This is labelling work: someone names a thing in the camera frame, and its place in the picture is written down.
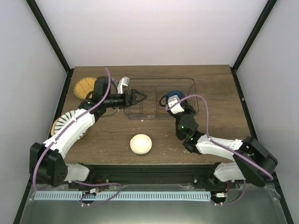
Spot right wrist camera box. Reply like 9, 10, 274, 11
165, 95, 185, 115

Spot black frame post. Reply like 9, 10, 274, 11
25, 0, 71, 73
232, 0, 278, 70

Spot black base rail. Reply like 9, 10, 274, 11
70, 164, 242, 190

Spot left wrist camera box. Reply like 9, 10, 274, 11
117, 76, 130, 94

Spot black right frame post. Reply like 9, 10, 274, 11
232, 0, 278, 70

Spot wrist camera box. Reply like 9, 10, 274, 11
117, 76, 130, 94
165, 95, 185, 115

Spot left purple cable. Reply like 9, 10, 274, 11
32, 67, 122, 207

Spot purple cable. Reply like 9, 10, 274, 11
165, 94, 274, 207
32, 67, 122, 207

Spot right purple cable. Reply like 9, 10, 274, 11
165, 94, 274, 207

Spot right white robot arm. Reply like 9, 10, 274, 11
169, 105, 278, 188

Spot striped white blue plate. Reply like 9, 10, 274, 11
55, 109, 88, 142

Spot blue ceramic mug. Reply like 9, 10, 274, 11
159, 90, 185, 107

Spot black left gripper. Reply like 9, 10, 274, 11
104, 89, 147, 109

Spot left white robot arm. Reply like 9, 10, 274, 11
29, 76, 147, 189

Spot light blue slotted cable duct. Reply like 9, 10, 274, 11
34, 191, 211, 202

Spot black left frame post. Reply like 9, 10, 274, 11
25, 0, 71, 73

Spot round woven bamboo tray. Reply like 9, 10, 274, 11
73, 77, 96, 99

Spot round wooden plate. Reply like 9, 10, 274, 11
50, 119, 58, 136

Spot grey wire dish rack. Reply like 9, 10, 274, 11
124, 78, 196, 120

